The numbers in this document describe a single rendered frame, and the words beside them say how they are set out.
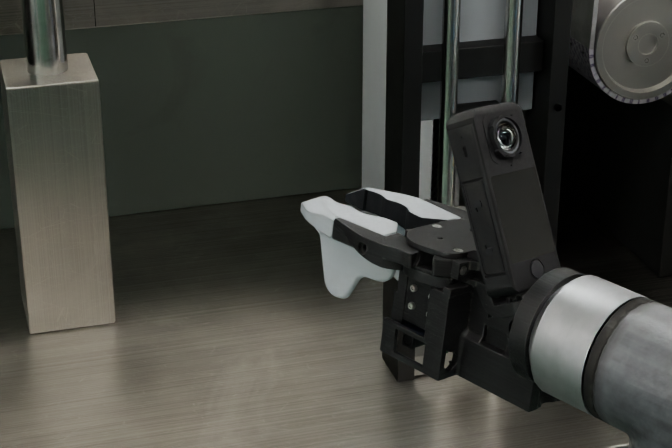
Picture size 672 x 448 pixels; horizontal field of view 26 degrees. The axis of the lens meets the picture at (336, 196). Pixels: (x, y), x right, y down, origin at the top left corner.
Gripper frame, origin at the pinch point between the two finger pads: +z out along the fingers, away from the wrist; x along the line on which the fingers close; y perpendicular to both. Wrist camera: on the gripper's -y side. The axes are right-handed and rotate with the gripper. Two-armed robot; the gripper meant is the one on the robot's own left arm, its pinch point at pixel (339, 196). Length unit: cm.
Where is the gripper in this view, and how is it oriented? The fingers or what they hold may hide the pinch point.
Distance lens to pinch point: 99.2
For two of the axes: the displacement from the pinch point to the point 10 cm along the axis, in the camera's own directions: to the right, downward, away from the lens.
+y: -1.0, 9.4, 3.2
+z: -6.8, -3.0, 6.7
